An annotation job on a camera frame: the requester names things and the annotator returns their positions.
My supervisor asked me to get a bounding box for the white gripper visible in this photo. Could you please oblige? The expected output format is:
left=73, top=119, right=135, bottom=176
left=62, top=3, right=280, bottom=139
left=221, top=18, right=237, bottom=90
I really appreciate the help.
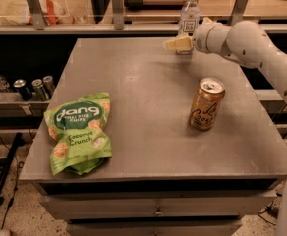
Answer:
left=162, top=17, right=230, bottom=54

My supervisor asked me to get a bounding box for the clear plastic water bottle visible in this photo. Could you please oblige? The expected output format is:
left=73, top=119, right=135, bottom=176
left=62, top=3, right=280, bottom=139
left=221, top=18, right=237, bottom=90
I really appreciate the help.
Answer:
left=178, top=0, right=200, bottom=36

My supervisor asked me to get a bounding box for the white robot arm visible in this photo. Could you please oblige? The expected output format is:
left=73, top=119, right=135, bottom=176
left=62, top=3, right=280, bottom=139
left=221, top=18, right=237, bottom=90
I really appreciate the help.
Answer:
left=163, top=20, right=287, bottom=236

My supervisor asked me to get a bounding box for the orange soda can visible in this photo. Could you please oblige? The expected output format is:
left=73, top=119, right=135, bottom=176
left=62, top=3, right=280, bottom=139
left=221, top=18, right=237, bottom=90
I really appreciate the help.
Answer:
left=189, top=77, right=225, bottom=131

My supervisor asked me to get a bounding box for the orange white bag behind glass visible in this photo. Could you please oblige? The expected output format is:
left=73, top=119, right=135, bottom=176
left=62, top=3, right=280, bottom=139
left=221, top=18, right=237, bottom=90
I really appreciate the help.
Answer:
left=0, top=0, right=76, bottom=26

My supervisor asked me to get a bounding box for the green rice chips bag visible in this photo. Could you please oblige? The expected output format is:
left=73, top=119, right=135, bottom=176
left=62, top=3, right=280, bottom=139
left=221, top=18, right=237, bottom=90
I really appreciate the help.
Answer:
left=44, top=93, right=112, bottom=175

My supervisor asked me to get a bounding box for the dark can right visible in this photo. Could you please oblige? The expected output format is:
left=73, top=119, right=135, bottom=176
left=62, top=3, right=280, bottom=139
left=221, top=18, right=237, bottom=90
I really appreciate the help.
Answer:
left=43, top=76, right=55, bottom=96

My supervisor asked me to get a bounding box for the dark can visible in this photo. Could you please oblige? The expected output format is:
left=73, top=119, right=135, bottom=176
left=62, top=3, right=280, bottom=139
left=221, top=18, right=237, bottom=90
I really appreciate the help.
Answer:
left=13, top=79, right=32, bottom=101
left=43, top=76, right=55, bottom=96

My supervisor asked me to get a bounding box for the green can middle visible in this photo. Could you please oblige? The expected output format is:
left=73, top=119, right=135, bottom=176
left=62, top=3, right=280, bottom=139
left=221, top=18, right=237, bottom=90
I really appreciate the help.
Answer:
left=31, top=79, right=49, bottom=101

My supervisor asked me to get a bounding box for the grey drawer cabinet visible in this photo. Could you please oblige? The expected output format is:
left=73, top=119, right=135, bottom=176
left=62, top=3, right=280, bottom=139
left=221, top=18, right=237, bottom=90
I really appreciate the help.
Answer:
left=34, top=177, right=282, bottom=236

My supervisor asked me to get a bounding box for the dark can left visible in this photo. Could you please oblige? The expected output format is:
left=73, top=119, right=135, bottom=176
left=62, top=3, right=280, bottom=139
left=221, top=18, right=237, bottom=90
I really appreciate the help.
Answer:
left=13, top=79, right=32, bottom=101

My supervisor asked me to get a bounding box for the metal drawer knob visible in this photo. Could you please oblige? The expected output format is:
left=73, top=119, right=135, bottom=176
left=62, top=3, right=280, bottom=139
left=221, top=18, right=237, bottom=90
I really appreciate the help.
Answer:
left=153, top=206, right=164, bottom=217

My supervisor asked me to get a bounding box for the black power adapter on floor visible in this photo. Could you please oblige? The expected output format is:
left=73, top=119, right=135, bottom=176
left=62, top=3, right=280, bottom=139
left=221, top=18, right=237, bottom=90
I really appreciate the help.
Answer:
left=267, top=206, right=279, bottom=218

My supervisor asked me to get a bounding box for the low grey shelf left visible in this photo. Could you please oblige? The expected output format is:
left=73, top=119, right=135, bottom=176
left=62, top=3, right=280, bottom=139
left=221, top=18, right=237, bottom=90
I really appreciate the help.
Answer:
left=0, top=93, right=49, bottom=117

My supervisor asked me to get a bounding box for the black stand leg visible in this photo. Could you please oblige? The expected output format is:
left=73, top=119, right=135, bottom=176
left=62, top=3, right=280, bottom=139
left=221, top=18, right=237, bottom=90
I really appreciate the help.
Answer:
left=0, top=132, right=24, bottom=206

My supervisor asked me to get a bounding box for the right metal bracket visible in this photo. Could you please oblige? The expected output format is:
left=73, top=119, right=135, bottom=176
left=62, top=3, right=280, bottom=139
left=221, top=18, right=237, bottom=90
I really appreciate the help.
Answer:
left=228, top=0, right=249, bottom=26

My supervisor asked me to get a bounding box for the metal bracket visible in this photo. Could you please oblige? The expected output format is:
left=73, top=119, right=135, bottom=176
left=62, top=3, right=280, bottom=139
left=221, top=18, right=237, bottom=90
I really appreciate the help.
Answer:
left=112, top=0, right=124, bottom=30
left=26, top=0, right=46, bottom=30
left=228, top=0, right=249, bottom=26

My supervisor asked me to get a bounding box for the middle metal bracket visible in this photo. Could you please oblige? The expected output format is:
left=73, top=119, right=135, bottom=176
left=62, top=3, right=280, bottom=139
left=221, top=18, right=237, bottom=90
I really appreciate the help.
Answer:
left=112, top=0, right=124, bottom=30

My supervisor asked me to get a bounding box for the left metal bracket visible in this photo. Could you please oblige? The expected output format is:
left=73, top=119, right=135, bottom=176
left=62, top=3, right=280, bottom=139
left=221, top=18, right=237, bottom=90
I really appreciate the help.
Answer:
left=26, top=0, right=46, bottom=30

